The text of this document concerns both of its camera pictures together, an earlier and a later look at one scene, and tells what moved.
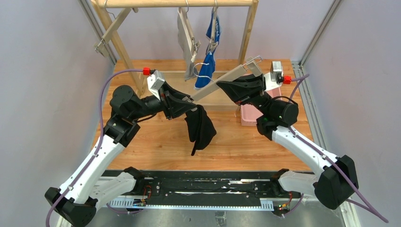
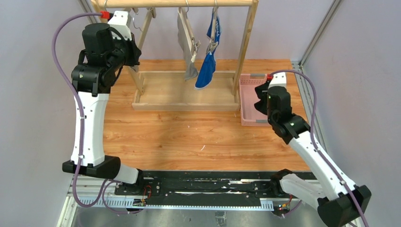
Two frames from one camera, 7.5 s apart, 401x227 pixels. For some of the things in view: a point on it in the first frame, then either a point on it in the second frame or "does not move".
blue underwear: [205, 74] does not move
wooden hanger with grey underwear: [188, 44] does not move
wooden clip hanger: [250, 66] -> [151, 12]
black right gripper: [256, 89] -> [259, 95]
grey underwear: [190, 71] does not move
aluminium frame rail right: [346, 211] does not move
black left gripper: [167, 104] -> [133, 49]
